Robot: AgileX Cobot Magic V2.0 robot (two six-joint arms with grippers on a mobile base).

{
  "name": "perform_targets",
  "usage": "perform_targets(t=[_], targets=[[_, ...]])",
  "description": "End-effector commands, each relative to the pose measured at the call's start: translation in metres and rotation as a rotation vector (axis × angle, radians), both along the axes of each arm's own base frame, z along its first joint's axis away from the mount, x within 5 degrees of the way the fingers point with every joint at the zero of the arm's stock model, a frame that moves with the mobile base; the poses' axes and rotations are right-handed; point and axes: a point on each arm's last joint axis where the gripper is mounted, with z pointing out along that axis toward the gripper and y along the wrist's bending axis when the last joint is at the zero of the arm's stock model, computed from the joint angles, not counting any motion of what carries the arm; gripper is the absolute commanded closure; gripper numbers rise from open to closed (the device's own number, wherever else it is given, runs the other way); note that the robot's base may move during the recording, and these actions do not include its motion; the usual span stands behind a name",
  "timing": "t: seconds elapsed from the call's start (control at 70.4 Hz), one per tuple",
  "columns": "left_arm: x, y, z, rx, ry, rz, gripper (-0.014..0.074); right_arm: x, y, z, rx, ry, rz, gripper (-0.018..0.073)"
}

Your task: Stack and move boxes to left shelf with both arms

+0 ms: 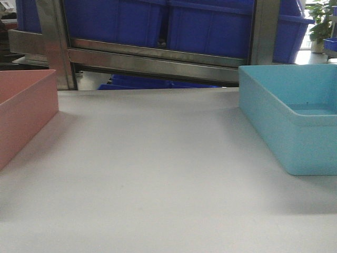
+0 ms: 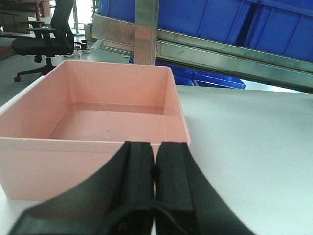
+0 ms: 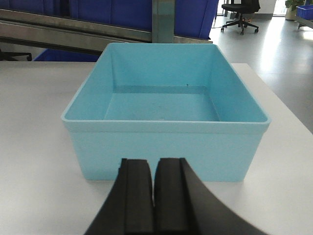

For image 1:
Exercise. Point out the light blue plastic box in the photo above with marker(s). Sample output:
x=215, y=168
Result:
x=293, y=108

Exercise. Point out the pink plastic box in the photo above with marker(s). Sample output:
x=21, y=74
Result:
x=29, y=101

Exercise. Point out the blue bins under shelf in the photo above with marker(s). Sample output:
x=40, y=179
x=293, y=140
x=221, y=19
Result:
x=125, y=82

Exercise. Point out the stainless steel shelf rack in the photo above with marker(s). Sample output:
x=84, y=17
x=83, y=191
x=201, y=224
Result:
x=54, y=48

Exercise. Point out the dark blue bin left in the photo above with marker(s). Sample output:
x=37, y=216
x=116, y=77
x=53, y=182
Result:
x=123, y=22

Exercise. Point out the dark blue bin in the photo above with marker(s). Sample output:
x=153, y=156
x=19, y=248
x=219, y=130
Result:
x=291, y=29
x=221, y=28
x=123, y=22

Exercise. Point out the dark blue bin centre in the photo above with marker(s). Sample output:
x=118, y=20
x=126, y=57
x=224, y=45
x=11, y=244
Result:
x=221, y=28

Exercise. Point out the dark blue bin right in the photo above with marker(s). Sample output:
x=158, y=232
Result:
x=291, y=29

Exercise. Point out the small blue bin far right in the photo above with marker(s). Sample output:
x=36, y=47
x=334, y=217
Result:
x=330, y=44

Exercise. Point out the green potted plant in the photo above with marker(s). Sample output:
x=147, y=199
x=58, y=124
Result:
x=320, y=11

